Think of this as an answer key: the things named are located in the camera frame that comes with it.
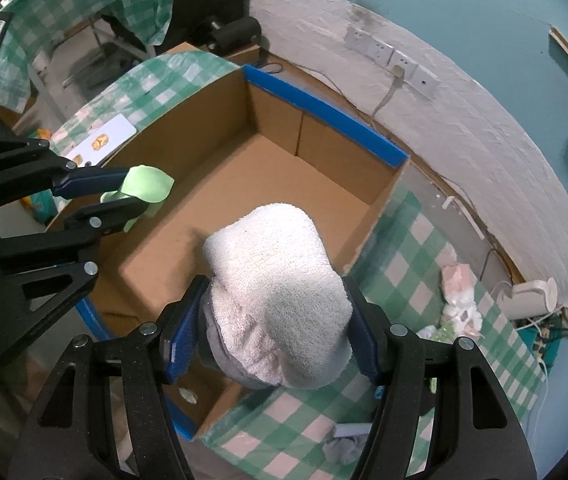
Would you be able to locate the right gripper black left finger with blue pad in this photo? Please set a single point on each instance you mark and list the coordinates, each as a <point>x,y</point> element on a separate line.
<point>69,432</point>

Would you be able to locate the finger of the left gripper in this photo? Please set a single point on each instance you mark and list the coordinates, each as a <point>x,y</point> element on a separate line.
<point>43,275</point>
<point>28,166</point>

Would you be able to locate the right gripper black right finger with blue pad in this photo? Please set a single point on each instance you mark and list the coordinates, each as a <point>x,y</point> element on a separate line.
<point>476,433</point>

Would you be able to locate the light green foam piece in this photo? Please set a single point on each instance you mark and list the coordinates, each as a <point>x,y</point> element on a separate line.
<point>149,184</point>

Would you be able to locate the white towel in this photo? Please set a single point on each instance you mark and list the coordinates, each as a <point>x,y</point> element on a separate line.
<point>276,313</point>

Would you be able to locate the pink white knotted plastic bag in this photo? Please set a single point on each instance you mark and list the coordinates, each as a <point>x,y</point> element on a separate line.
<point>460,316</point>

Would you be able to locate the grey sock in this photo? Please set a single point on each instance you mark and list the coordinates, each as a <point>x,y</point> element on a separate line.
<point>344,451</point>

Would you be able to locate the white appliance on floor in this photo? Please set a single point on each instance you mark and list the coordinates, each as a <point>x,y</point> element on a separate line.
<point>529,300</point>

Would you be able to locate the green checkered tablecloth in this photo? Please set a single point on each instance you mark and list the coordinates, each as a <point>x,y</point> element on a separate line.
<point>285,427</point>

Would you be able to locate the blue cardboard box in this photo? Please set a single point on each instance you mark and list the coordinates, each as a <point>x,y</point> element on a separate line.
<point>246,140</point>

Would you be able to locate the white wall socket strip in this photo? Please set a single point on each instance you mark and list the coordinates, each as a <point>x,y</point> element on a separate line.
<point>393,60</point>

